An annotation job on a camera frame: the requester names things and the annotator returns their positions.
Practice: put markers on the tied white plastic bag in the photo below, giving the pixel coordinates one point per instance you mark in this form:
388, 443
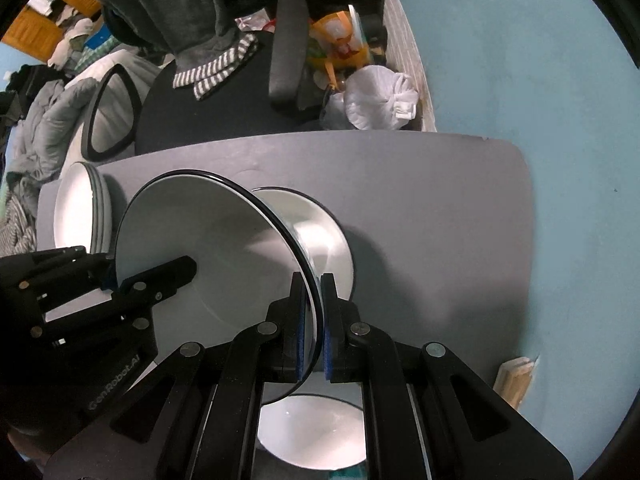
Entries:
373, 98

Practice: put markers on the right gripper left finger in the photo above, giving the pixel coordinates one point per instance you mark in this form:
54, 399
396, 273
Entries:
286, 351

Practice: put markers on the orange plastic bag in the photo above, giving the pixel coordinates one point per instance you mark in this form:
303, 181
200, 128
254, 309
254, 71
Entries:
337, 44

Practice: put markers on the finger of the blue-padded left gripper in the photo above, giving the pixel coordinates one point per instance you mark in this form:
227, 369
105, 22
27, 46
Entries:
160, 279

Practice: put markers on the orange wooden wardrobe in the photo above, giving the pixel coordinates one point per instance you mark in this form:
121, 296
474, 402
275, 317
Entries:
50, 20

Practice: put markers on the black office chair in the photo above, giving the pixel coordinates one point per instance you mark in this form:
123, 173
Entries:
270, 93

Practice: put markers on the dark grey hooded sweater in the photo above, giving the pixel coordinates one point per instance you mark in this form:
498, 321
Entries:
202, 35

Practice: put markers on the striped shirt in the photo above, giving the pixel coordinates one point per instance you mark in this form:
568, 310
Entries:
18, 234

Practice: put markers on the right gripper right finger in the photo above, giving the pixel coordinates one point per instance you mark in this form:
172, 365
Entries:
343, 327

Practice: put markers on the grey duvet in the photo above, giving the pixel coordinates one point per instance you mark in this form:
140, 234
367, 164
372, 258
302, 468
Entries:
44, 135

